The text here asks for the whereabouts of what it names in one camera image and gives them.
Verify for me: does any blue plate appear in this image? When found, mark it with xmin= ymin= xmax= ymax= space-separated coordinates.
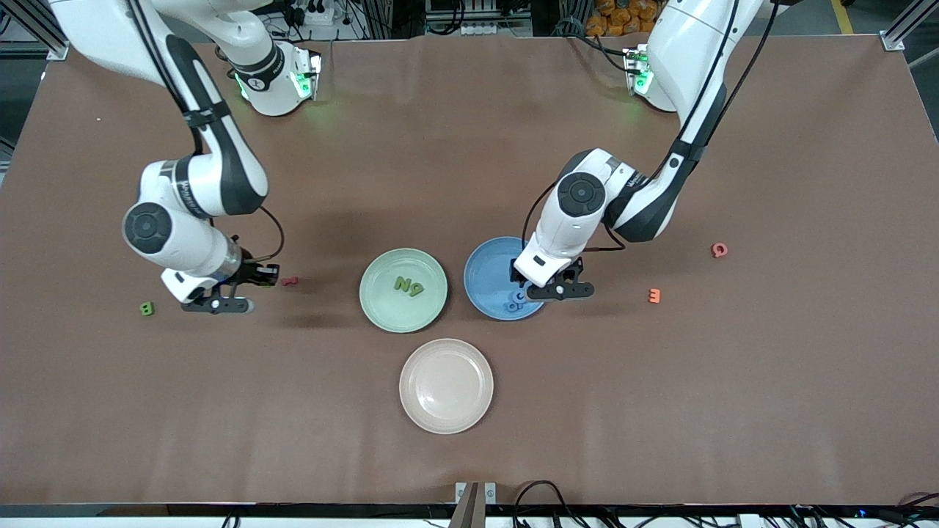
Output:
xmin=464 ymin=236 xmax=548 ymax=321

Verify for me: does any light green plate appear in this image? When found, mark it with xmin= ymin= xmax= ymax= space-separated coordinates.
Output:
xmin=359 ymin=248 xmax=448 ymax=334

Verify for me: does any pale pink plate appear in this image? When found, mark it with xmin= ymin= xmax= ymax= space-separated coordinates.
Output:
xmin=399 ymin=338 xmax=494 ymax=435

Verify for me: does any bag of orange fruit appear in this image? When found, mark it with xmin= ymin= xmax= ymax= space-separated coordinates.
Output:
xmin=587 ymin=0 xmax=672 ymax=36

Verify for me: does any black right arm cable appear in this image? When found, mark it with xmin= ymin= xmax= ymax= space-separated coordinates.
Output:
xmin=125 ymin=0 xmax=285 ymax=265

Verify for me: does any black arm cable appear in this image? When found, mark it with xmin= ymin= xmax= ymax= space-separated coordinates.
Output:
xmin=125 ymin=0 xmax=285 ymax=265
xmin=521 ymin=0 xmax=780 ymax=254

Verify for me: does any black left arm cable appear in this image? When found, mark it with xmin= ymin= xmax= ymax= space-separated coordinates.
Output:
xmin=521 ymin=0 xmax=780 ymax=254

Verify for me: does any black looped cable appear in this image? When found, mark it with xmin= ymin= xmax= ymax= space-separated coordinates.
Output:
xmin=512 ymin=480 xmax=588 ymax=528

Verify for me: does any black base power cable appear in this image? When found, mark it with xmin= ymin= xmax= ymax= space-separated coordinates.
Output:
xmin=558 ymin=18 xmax=633 ymax=73

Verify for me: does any grey metal bracket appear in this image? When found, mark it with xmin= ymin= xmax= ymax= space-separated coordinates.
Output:
xmin=449 ymin=482 xmax=497 ymax=528

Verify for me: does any aluminium frame profile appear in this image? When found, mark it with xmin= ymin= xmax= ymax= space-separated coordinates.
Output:
xmin=880 ymin=0 xmax=939 ymax=52
xmin=0 ymin=0 xmax=71 ymax=61

